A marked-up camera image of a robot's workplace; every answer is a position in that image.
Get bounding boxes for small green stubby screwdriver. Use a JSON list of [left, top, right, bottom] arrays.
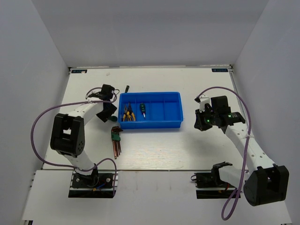
[[108, 116, 118, 122]]

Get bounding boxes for yellow black needle-nose pliers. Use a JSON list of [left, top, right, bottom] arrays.
[[127, 102, 136, 121]]

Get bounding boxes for green hex key set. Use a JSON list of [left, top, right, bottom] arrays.
[[111, 126, 123, 159]]

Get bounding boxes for yellow black cutting pliers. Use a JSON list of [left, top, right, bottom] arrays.
[[122, 105, 128, 122]]

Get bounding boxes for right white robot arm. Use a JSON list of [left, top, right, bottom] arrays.
[[194, 95, 289, 206]]

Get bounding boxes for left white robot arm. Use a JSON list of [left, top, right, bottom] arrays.
[[50, 84, 117, 187]]

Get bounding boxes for left blue corner label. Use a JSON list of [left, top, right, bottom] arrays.
[[71, 69, 87, 74]]

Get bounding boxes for blue corner label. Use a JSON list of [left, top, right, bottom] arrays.
[[71, 69, 87, 74], [211, 68, 228, 73]]

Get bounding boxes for right blue corner label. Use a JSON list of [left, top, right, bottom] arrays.
[[211, 68, 228, 73]]

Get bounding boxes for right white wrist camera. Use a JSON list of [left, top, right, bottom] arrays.
[[194, 94, 210, 114]]

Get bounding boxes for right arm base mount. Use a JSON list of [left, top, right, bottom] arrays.
[[191, 172, 235, 199]]

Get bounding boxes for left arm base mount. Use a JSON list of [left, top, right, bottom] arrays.
[[68, 172, 118, 199]]

